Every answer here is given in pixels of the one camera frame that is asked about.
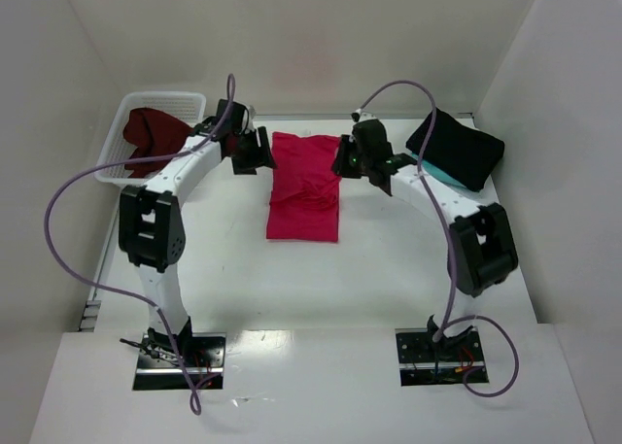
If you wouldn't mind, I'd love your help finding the dark red t shirt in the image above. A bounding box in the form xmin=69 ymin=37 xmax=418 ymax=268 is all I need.
xmin=122 ymin=108 xmax=192 ymax=159

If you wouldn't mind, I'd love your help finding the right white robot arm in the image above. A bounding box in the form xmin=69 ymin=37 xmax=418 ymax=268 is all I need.
xmin=332 ymin=112 xmax=518 ymax=346

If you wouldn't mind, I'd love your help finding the teal folded t shirt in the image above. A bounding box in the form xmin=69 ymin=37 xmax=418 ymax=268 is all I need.
xmin=410 ymin=153 xmax=467 ymax=189

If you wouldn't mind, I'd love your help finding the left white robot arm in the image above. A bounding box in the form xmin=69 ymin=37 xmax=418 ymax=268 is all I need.
xmin=119 ymin=99 xmax=276 ymax=358

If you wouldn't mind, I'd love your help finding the pink t shirt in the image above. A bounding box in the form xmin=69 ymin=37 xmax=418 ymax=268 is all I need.
xmin=266 ymin=131 xmax=340 ymax=243

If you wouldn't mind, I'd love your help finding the black folded t shirt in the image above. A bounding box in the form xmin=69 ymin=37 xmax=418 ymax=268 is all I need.
xmin=423 ymin=109 xmax=505 ymax=192

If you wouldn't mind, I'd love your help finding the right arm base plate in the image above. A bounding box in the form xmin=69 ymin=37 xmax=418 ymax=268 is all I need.
xmin=396 ymin=328 xmax=489 ymax=387

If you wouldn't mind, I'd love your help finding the white plastic basket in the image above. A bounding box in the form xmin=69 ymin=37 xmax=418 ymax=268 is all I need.
xmin=94 ymin=91 xmax=206 ymax=188

